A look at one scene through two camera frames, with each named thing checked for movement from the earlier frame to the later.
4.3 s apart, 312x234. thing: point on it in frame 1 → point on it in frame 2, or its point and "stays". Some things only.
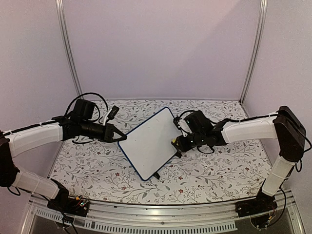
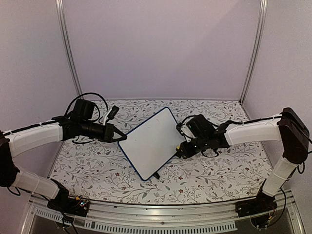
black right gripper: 184,146 → 187,152
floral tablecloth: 99,170 stays
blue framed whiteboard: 149,146 stays
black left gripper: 109,129 stays
